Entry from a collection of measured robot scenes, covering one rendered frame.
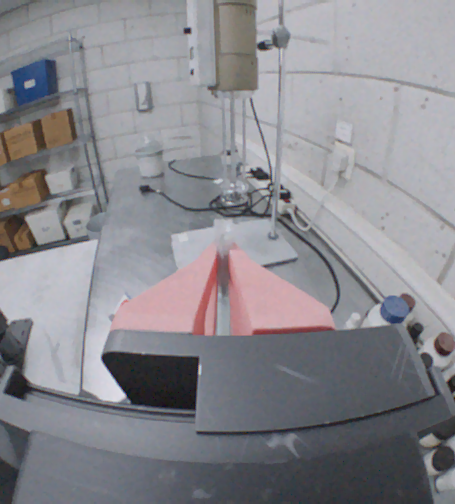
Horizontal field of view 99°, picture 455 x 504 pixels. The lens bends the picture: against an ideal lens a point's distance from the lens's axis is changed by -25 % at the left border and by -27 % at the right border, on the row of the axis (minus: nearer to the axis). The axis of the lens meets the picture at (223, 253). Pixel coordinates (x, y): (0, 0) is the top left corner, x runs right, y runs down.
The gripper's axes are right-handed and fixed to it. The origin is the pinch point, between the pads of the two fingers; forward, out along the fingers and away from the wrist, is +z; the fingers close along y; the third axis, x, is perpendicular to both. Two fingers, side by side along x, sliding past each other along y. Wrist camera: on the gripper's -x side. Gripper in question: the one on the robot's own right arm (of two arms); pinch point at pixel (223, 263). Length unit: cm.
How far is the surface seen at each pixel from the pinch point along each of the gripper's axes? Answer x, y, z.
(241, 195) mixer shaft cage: 15.8, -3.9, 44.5
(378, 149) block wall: 2, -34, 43
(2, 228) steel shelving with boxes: 83, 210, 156
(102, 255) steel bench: 33, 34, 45
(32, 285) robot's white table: 33, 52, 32
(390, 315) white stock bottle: 19.5, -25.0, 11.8
